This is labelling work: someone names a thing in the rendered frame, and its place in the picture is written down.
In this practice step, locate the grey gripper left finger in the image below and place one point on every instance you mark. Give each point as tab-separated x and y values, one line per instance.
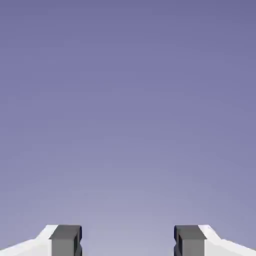
63	240

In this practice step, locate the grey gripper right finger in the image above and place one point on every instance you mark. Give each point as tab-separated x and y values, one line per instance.
192	240

